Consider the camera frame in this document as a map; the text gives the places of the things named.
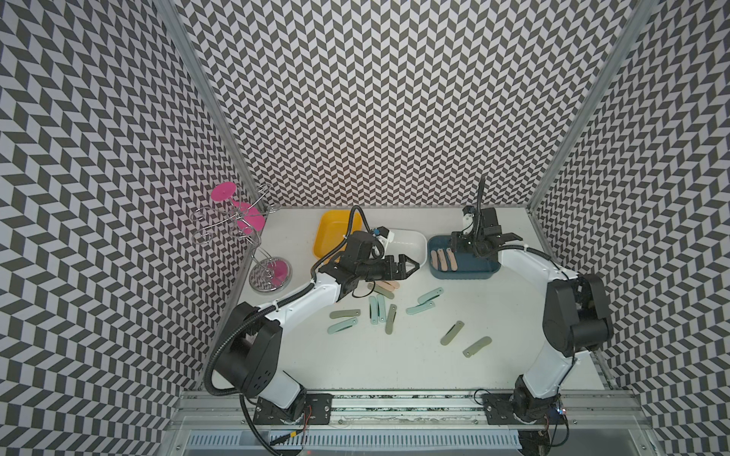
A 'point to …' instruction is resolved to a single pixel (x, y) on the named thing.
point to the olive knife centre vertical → (392, 314)
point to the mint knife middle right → (428, 305)
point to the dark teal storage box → (469, 266)
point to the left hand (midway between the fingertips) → (409, 268)
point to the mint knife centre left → (373, 310)
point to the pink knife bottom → (433, 256)
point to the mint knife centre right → (381, 308)
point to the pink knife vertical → (442, 260)
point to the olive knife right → (451, 332)
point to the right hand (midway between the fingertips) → (455, 242)
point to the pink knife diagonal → (453, 262)
